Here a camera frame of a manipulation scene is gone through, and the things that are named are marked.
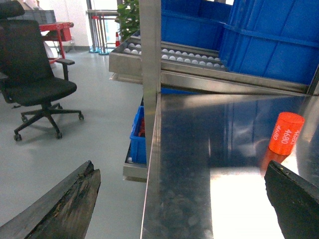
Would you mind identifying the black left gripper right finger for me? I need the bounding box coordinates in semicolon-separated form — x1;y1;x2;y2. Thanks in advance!
264;160;319;239

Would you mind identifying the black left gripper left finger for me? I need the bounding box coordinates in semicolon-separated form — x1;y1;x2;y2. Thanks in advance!
0;161;101;239

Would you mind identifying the orange cylindrical capacitor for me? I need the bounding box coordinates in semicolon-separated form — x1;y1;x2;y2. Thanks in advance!
268;112;305;156

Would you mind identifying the small blue bin below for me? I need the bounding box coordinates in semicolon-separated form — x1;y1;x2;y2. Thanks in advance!
130;106;147;164

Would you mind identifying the black office chair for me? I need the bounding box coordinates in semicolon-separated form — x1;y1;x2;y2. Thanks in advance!
0;0;84;141

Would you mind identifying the large blue plastic crate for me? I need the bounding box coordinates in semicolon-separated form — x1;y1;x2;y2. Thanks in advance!
219;0;319;85

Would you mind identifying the stainless steel roller rack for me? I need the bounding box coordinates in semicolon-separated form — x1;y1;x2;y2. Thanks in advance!
109;0;319;97

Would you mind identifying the red white traffic cone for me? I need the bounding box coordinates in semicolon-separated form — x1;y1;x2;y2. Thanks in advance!
115;32;121;47

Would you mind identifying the grey plastic crate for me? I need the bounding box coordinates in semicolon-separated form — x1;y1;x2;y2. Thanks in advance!
9;10;56;24

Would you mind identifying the green potted plant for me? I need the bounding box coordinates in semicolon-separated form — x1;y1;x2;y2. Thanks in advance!
116;0;140;42

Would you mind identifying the red metal table frame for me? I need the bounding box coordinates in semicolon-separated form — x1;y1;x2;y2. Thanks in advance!
39;22;75;66

